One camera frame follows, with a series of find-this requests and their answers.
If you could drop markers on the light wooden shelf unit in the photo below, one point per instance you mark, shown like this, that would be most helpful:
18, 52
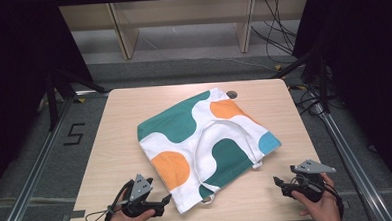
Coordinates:
127, 33

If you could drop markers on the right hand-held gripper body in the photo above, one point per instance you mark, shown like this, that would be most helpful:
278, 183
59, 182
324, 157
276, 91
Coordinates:
309, 182

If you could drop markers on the black curtain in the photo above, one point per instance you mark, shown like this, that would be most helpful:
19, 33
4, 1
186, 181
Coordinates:
16, 81
365, 66

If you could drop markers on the white tote bag coloured blobs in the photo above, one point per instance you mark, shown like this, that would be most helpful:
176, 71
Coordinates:
192, 144

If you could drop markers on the aluminium rail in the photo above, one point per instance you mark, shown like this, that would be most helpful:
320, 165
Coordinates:
36, 171
353, 163

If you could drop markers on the black metal stand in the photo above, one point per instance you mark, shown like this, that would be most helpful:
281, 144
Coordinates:
321, 81
55, 96

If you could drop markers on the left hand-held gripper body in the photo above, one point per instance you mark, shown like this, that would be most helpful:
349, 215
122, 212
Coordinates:
139, 189

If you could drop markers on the person's right hand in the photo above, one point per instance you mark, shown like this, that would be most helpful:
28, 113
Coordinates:
323, 211

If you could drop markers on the yellow tape piece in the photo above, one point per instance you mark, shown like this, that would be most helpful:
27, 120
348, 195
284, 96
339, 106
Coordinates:
298, 87
80, 100
278, 67

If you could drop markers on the grey tape strip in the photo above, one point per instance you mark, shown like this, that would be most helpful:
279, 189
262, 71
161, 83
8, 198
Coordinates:
76, 214

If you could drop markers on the dark round table grommet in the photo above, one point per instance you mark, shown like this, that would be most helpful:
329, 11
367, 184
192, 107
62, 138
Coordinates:
231, 94

